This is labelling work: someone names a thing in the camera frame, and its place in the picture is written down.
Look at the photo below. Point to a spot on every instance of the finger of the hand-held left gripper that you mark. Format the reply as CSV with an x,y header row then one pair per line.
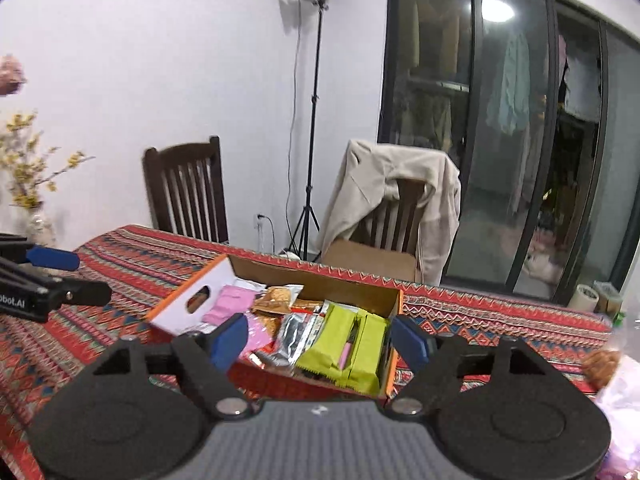
x,y
52,258
85,294

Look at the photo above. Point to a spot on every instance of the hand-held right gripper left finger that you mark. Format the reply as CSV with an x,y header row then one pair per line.
x,y
227,340

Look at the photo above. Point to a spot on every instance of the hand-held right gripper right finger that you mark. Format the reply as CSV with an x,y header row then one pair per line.
x,y
410,342

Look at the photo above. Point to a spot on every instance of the pink snack packet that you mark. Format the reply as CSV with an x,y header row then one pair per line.
x,y
230,305
260,335

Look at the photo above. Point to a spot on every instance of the green snack packet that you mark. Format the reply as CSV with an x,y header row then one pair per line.
x,y
325,340
370,355

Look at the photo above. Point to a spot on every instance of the silver snack packet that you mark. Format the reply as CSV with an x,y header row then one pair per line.
x,y
265,359
300,332

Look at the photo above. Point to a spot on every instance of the pile of cracker packets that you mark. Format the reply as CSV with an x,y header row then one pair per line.
x,y
275,300

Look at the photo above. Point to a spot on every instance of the small pink stick sachet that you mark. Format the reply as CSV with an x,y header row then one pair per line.
x,y
346,352

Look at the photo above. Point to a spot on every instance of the orange cardboard box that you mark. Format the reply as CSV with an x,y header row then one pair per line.
x,y
220,272

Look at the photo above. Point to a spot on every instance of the red snack packet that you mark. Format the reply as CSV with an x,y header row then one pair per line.
x,y
306,306

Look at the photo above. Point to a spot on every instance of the small floral vase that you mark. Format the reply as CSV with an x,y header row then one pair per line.
x,y
40,230

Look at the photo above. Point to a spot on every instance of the patterned red tablecloth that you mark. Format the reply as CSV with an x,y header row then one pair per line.
x,y
125,255

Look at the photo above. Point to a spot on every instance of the yellow flower sprigs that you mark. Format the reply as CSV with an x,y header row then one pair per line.
x,y
22,175

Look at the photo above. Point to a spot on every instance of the plain cardboard box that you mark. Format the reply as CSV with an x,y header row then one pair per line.
x,y
370,260

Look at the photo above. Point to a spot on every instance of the white power strip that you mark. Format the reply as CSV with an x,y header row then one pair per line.
x,y
290,255

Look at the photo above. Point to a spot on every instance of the wooden chair with jacket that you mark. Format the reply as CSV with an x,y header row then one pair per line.
x,y
395,225

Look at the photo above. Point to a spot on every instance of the white fluffy item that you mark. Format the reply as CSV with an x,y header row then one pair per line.
x,y
542,267

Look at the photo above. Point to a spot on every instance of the dark wooden chair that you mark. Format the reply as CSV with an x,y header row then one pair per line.
x,y
180,152

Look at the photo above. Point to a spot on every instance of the white tape roll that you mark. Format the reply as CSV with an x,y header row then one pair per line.
x,y
582,300

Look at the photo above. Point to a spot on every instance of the chair with beige jacket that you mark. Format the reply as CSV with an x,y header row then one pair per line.
x,y
380,165

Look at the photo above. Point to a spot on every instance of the sliding glass door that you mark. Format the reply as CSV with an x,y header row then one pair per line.
x,y
500,185

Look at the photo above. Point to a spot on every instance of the dried pink roses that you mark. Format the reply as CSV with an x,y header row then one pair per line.
x,y
10,75

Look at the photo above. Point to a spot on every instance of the pastry in clear bag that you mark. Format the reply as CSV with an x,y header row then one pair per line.
x,y
602,367

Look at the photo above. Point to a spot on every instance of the small clear storage box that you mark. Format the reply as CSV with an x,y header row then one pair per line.
x,y
607,297

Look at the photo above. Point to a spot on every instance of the purple tissue pack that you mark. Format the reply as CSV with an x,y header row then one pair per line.
x,y
625,410

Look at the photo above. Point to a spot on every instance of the light blue hanging garment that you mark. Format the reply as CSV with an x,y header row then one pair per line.
x,y
510,85

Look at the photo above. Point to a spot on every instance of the wall socket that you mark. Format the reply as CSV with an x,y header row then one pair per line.
x,y
260,221

